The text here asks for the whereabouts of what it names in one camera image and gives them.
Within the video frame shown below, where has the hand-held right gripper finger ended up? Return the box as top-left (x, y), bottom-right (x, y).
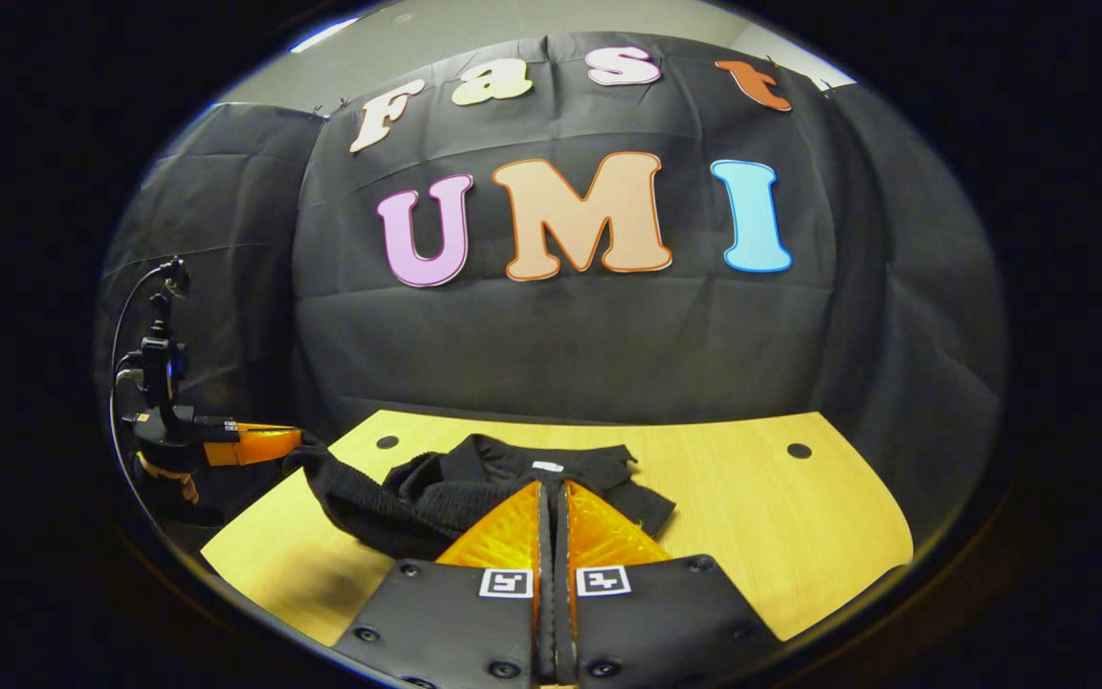
top-left (331, 478), bottom-right (557, 689)
top-left (556, 478), bottom-right (786, 689)

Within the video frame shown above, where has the ceiling light panel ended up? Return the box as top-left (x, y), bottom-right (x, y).
top-left (288, 14), bottom-right (361, 54)

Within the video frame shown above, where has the black backdrop cloth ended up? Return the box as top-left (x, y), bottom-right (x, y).
top-left (97, 33), bottom-right (1006, 537)

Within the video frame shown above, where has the black garment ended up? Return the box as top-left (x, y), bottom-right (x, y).
top-left (283, 433), bottom-right (676, 564)

